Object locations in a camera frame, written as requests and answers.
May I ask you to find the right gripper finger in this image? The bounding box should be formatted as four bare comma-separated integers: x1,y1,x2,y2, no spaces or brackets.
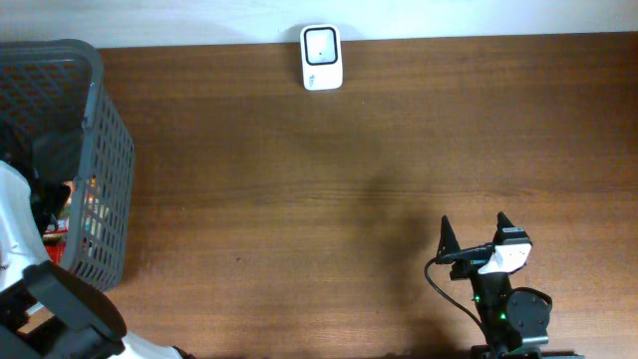
436,215,461,259
493,211,514,243

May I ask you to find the red snack packet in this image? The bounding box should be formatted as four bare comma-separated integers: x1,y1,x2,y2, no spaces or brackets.
43,218,69,264

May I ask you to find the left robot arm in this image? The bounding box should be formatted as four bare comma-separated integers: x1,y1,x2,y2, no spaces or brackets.
1,125,188,358

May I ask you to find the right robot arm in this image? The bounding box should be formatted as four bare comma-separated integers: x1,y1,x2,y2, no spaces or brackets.
424,212,579,359

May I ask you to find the white barcode scanner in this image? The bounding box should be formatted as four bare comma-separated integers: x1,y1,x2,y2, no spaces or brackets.
299,24,344,91

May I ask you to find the grey plastic mesh basket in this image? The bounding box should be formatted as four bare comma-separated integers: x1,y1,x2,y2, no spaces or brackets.
1,39,136,291

